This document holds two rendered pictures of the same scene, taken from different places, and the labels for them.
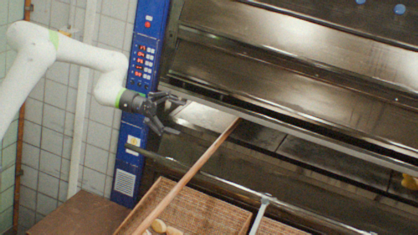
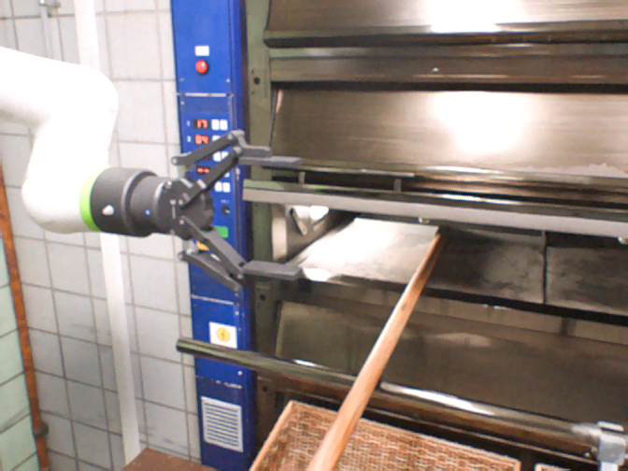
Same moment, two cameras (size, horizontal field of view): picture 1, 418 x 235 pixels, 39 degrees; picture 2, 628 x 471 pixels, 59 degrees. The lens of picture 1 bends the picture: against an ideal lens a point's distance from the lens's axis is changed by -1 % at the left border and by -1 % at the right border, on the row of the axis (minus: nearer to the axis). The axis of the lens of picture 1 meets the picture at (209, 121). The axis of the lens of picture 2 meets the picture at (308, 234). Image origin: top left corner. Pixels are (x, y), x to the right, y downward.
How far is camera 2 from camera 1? 1.77 m
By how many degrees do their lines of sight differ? 9
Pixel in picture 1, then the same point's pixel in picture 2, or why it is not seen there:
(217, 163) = (410, 353)
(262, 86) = (492, 142)
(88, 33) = not seen: hidden behind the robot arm
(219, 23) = (361, 13)
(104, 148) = (173, 360)
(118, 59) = (75, 78)
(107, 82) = (51, 152)
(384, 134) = not seen: outside the picture
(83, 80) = not seen: hidden behind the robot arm
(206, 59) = (343, 114)
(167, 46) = (253, 108)
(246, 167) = (480, 351)
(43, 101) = (51, 286)
